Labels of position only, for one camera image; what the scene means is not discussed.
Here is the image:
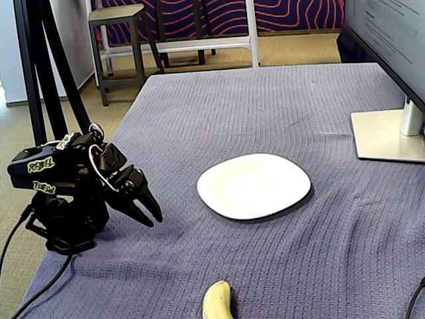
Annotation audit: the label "blue woven tablecloth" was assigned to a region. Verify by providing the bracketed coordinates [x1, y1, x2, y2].
[19, 62, 425, 319]

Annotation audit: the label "black cable at table edge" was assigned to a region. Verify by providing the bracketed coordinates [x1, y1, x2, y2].
[406, 275, 425, 319]

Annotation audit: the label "white table frame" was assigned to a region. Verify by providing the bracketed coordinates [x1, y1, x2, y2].
[84, 0, 262, 78]

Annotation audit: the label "white plate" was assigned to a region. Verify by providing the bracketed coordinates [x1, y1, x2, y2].
[196, 152, 312, 221]

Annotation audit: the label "thin black cable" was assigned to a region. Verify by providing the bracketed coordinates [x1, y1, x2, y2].
[0, 204, 34, 276]

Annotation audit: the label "black tripod stand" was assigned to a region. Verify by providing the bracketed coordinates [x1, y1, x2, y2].
[13, 0, 92, 147]

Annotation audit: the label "yellow banana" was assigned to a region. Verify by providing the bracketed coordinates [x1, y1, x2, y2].
[202, 280, 235, 319]

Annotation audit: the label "monitor with silver stand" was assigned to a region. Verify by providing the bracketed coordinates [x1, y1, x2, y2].
[340, 0, 425, 163]

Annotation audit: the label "purple red-wave panel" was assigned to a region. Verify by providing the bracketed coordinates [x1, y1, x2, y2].
[91, 0, 346, 46]

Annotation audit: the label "white red wrist servo wire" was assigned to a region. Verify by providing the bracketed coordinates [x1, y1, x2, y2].
[87, 122, 120, 193]

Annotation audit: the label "black chair legs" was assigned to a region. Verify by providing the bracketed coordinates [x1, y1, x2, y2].
[154, 0, 217, 69]

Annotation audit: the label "grey stool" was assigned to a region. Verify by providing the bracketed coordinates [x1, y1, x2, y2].
[88, 3, 166, 107]

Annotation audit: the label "thick black looping cable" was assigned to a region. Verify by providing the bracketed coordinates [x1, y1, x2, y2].
[9, 237, 74, 319]

